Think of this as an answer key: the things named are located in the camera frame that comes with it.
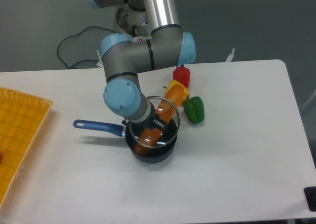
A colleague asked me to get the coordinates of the black cable on floor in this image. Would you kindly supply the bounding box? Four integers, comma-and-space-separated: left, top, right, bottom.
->
57, 26, 121, 69

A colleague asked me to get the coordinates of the red toy bell pepper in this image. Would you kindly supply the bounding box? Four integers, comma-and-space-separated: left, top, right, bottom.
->
173, 66, 191, 88

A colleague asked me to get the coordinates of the toy baguette bread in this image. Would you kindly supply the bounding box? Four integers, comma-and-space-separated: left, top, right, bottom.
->
133, 85, 184, 156

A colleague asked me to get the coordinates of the green toy bell pepper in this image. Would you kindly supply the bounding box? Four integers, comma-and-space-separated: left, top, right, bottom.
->
183, 96, 205, 125

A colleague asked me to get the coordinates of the yellow toy bell pepper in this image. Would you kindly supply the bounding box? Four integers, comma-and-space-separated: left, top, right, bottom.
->
164, 79, 190, 104

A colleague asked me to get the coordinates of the dark pot with blue handle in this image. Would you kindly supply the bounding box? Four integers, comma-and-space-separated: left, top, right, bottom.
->
73, 119, 179, 163

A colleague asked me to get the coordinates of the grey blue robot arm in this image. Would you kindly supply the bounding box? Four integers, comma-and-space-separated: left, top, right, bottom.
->
89, 0, 196, 129

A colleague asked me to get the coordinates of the black device at table edge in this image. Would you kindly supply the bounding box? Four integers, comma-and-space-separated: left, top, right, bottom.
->
304, 186, 316, 212

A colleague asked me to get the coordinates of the glass lid with blue knob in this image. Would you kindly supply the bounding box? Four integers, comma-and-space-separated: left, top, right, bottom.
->
128, 96, 180, 151

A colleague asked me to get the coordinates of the yellow plastic basket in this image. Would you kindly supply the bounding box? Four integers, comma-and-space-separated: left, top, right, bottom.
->
0, 87, 53, 206

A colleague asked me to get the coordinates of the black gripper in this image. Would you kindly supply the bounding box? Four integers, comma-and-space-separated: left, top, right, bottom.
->
122, 113, 166, 130

